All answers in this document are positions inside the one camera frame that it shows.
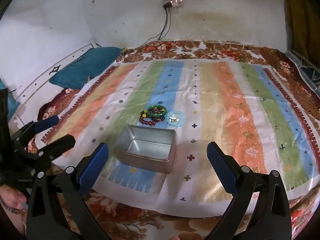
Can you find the silver metal tin box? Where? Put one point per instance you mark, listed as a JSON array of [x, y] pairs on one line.
[[160, 165]]

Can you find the green bangle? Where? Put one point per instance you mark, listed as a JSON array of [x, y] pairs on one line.
[[156, 115]]

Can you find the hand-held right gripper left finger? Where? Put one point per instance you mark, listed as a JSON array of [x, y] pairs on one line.
[[95, 162]]

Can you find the teal cloth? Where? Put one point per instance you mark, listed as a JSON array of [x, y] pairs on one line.
[[13, 105]]

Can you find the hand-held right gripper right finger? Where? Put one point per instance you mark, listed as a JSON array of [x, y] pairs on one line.
[[220, 162]]

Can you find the striped woven mat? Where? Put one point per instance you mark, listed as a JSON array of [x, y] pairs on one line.
[[225, 105]]

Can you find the teal pillow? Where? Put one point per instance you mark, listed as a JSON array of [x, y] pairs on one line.
[[82, 67]]

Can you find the person's left hand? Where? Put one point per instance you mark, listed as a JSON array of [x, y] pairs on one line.
[[10, 196]]

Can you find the white power strip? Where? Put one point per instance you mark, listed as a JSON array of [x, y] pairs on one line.
[[175, 3]]

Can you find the blue patterned cloth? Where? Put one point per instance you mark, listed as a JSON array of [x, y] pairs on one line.
[[307, 70]]

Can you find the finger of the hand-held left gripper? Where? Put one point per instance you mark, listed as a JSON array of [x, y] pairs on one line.
[[47, 124], [62, 143]]

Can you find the dark beaded wristband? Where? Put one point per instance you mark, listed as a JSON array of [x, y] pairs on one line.
[[13, 209]]

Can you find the yellow curtain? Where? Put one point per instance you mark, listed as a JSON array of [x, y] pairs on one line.
[[302, 17]]

